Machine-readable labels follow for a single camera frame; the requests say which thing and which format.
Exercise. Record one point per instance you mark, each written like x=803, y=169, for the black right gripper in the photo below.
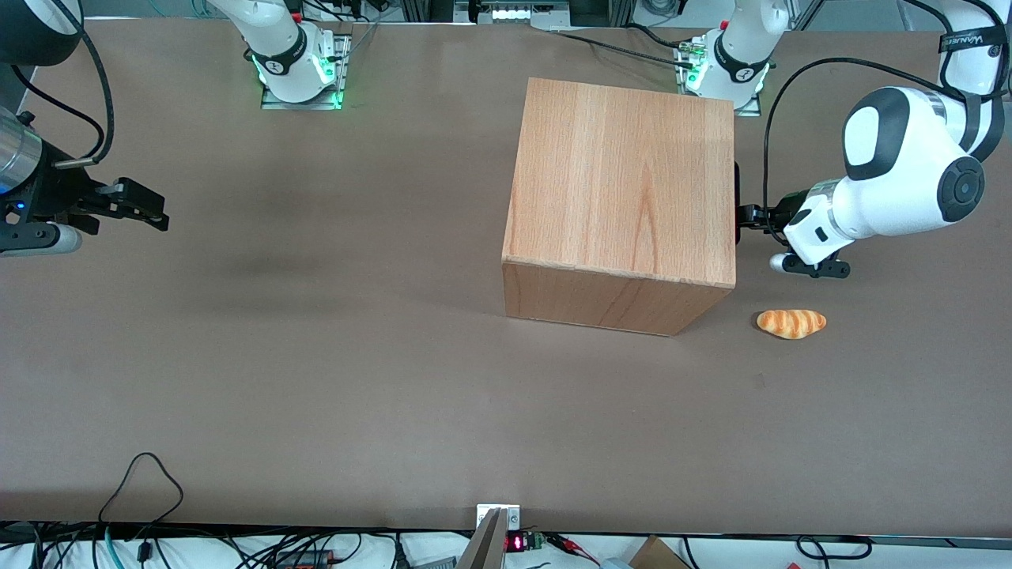
x=54, y=192

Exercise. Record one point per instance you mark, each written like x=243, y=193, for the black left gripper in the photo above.
x=781, y=212

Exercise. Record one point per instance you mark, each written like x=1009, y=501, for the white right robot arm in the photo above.
x=281, y=32

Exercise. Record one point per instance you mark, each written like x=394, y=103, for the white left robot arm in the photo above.
x=893, y=174

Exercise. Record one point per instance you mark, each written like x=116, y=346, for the wooden drawer cabinet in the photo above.
x=617, y=182

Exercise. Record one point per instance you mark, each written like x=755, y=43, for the toy bread roll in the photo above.
x=791, y=324

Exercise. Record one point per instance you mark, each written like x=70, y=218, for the lit control box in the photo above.
x=514, y=12

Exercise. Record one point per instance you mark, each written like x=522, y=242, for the brown cardboard piece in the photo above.
x=652, y=557

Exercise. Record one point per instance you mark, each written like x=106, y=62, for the red alligator clip lead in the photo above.
x=565, y=543

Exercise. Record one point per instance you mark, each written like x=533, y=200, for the red digit display module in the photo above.
x=515, y=543

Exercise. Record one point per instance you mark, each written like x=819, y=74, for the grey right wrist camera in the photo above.
x=39, y=239

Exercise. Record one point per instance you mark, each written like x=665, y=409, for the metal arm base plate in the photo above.
x=751, y=109
x=345, y=67

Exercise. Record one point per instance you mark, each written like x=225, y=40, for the small metal bracket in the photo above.
x=514, y=518

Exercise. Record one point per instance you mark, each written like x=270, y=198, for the grey camera mount bar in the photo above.
x=484, y=549

